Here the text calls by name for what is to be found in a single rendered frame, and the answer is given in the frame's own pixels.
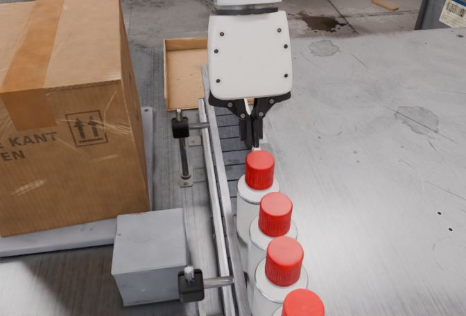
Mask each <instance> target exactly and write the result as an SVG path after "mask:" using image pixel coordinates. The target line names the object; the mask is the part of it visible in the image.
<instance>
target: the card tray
mask: <svg viewBox="0 0 466 316"><path fill-rule="evenodd" d="M207 43H208V36H206V37H186V38H175V39H164V99H165V104H166V111H167V112H174V111H175V110H176V109H177V108H180V109H181V110H190V109H198V99H199V98H203V97H204V96H205V93H204V88H203V83H202V74H201V70H200V65H202V64H206V67H207V74H208V63H207ZM247 102H248V104H249V105H253V103H254V98H247Z"/></svg>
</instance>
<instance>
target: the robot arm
mask: <svg viewBox="0 0 466 316"><path fill-rule="evenodd" d="M208 1H212V0H208ZM281 1H282V0H213V2H214V4H215V5H217V6H220V10H215V14H213V15H210V16H209V26H208V43H207V63H208V78H209V86H210V90H209V97H208V102H209V104H210V105H211V106H215V107H225V108H228V110H229V111H231V112H232V113H233V114H235V115H236V116H237V117H238V118H239V138H240V140H241V141H244V143H245V145H246V147H247V149H251V148H252V146H253V147H254V148H259V140H260V139H263V118H264V117H265V115H266V113H267V111H268V110H269V109H270V108H271V107H272V106H273V105H274V104H275V103H280V102H282V101H285V100H288V99H290V98H291V91H290V90H291V87H292V81H293V74H292V61H291V45H290V37H289V31H288V22H287V18H286V12H285V11H281V10H278V7H274V6H273V3H275V2H281ZM244 98H254V103H253V110H252V111H251V113H250V115H249V114H248V112H247V110H246V106H245V100H244Z"/></svg>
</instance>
